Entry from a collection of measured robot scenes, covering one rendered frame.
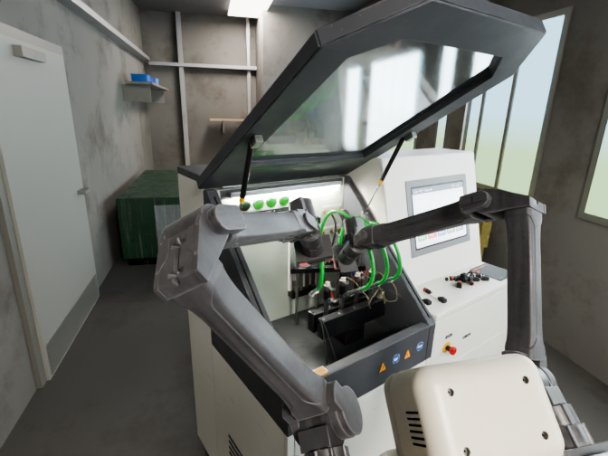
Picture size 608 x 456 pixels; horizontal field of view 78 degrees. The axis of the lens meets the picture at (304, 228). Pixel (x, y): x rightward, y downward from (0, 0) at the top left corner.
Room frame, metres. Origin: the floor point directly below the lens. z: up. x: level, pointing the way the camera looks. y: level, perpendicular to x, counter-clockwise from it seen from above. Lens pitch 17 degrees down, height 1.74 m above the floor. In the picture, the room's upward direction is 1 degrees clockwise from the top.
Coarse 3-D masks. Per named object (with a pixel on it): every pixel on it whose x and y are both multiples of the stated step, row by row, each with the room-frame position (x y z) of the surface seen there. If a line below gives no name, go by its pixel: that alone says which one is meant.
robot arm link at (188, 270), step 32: (192, 224) 0.49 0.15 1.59; (160, 256) 0.47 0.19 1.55; (192, 256) 0.44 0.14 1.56; (160, 288) 0.43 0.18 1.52; (192, 288) 0.42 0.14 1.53; (224, 288) 0.45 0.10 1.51; (224, 320) 0.44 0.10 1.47; (256, 320) 0.47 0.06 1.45; (256, 352) 0.45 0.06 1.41; (288, 352) 0.49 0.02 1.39; (288, 384) 0.47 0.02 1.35; (320, 384) 0.51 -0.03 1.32; (288, 416) 0.50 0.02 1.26; (352, 416) 0.50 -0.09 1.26
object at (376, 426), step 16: (384, 384) 1.15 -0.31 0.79; (368, 400) 1.11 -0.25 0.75; (384, 400) 1.16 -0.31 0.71; (368, 416) 1.11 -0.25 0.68; (384, 416) 1.16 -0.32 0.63; (368, 432) 1.12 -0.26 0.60; (384, 432) 1.17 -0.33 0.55; (352, 448) 1.07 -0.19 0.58; (368, 448) 1.12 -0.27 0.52; (384, 448) 1.17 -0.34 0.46
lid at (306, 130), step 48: (384, 0) 0.79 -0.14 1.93; (432, 0) 0.77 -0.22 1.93; (480, 0) 0.88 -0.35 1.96; (336, 48) 0.81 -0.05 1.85; (384, 48) 0.90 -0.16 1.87; (432, 48) 0.96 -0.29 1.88; (480, 48) 1.00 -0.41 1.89; (528, 48) 1.08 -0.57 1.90; (288, 96) 0.92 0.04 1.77; (336, 96) 1.04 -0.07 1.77; (384, 96) 1.13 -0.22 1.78; (432, 96) 1.24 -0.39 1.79; (240, 144) 1.09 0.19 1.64; (288, 144) 1.25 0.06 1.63; (336, 144) 1.39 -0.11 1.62; (384, 144) 1.51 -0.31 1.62
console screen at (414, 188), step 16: (448, 176) 1.85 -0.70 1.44; (464, 176) 1.93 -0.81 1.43; (416, 192) 1.69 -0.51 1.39; (432, 192) 1.76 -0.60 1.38; (448, 192) 1.83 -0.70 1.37; (464, 192) 1.91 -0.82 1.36; (416, 208) 1.67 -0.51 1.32; (432, 208) 1.74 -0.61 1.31; (416, 240) 1.63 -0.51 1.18; (432, 240) 1.70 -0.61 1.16; (448, 240) 1.76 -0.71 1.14; (464, 240) 1.84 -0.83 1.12; (416, 256) 1.61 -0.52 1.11
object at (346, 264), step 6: (336, 246) 1.22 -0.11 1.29; (342, 246) 1.23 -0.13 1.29; (336, 252) 1.21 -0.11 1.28; (342, 252) 1.17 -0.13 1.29; (342, 258) 1.17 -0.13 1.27; (348, 258) 1.15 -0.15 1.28; (342, 264) 1.18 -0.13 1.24; (348, 264) 1.18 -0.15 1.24; (354, 264) 1.19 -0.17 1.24; (342, 270) 1.17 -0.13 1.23; (348, 270) 1.17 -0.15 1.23; (354, 270) 1.18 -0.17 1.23
